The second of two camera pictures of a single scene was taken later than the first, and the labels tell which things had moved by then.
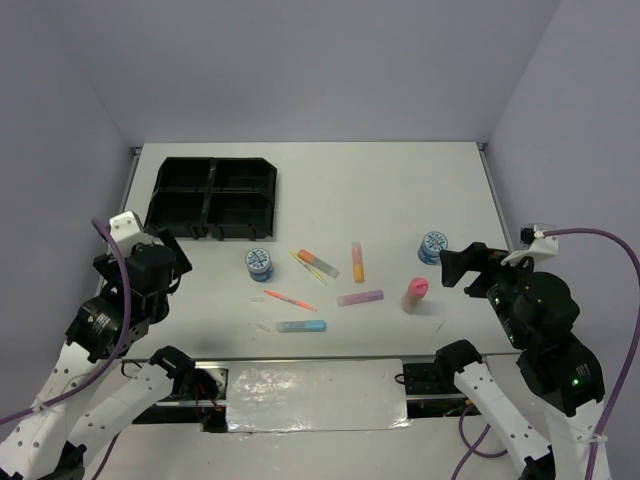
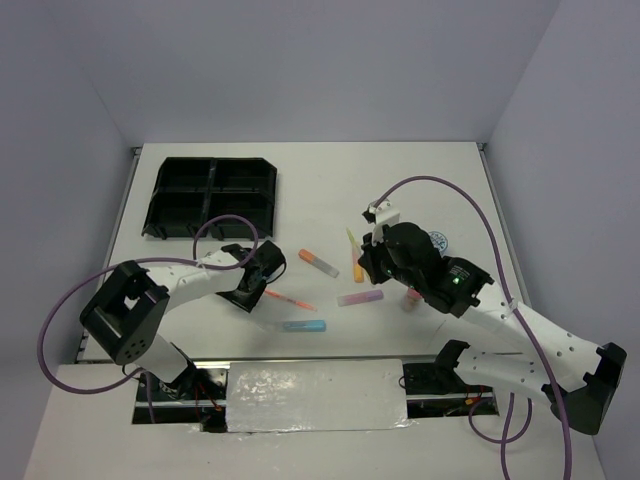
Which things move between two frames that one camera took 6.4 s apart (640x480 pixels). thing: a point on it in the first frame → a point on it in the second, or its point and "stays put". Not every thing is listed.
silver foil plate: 316,394 stays put
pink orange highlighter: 357,256 stays put
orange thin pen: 287,299 stays put
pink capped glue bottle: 417,290 stays put
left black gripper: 110,267 → 248,303
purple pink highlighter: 359,298 stays put
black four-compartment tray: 225,198 stays put
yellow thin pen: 309,268 → 351,237
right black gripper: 476,254 → 368,259
